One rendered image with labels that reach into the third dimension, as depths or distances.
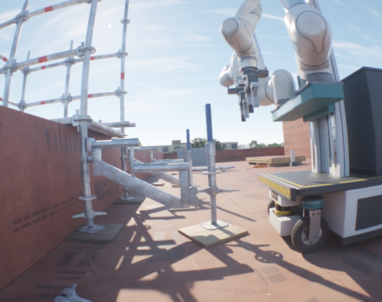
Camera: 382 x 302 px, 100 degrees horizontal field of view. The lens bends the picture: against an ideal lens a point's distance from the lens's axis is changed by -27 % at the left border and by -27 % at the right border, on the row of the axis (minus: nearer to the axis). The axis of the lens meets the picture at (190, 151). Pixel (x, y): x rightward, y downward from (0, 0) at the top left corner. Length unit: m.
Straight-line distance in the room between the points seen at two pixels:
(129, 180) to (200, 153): 6.01
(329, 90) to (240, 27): 0.44
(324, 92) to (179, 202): 0.98
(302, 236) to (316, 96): 0.59
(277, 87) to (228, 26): 0.64
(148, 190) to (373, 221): 1.21
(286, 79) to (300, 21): 0.69
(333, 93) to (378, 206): 0.53
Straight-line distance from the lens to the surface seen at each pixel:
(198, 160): 7.25
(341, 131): 1.14
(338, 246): 1.14
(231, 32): 0.90
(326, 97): 0.94
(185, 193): 1.32
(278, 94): 1.41
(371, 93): 1.17
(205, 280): 0.86
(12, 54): 2.04
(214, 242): 1.16
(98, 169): 1.39
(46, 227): 1.23
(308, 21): 0.81
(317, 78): 0.97
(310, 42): 0.80
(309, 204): 0.95
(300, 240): 1.01
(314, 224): 0.99
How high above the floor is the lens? 0.47
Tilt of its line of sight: 1 degrees up
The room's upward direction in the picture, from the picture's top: 3 degrees counter-clockwise
